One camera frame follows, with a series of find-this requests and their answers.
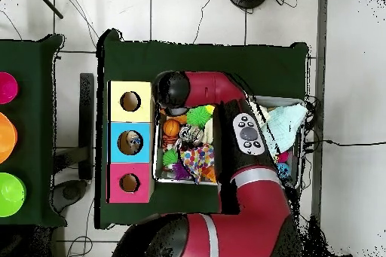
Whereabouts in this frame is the silver mesh bin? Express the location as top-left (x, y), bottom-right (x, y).
top-left (152, 95), bottom-right (307, 191)

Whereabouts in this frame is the wooden box with three holes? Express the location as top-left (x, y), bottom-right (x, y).
top-left (106, 80), bottom-right (157, 204)

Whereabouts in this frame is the large green spiky ball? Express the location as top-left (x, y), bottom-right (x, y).
top-left (185, 105), bottom-right (213, 130)

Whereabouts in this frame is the long orange toy block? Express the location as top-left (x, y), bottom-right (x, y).
top-left (159, 107), bottom-right (188, 126)

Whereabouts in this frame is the orange toy basketball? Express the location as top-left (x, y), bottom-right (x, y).
top-left (162, 118), bottom-right (181, 137)

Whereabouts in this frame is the colourful dotted cloth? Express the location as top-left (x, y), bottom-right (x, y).
top-left (179, 143), bottom-right (217, 185)

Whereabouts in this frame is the dark green table cloth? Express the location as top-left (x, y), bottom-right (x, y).
top-left (94, 28), bottom-right (310, 230)

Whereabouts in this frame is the mint waffle cloth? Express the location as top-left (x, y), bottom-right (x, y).
top-left (260, 102), bottom-right (308, 161)

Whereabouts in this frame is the black flat bar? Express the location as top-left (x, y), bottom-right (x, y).
top-left (78, 72), bottom-right (95, 181)

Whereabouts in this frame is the grey stand foot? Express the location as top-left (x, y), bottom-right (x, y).
top-left (49, 179), bottom-right (89, 213)

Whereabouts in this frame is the green cloth side table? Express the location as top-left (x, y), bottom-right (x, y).
top-left (0, 34), bottom-right (68, 228)

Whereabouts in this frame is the orange bowl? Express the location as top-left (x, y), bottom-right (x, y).
top-left (0, 112), bottom-right (18, 165)

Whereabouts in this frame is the pink bowl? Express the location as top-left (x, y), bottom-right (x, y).
top-left (0, 72), bottom-right (20, 105)

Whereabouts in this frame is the black rod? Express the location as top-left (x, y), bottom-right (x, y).
top-left (30, 0), bottom-right (65, 20)

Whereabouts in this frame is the green bowl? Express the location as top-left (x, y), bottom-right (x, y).
top-left (0, 172), bottom-right (27, 218)

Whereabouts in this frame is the black power cable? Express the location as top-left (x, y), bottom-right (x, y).
top-left (302, 138), bottom-right (386, 149)

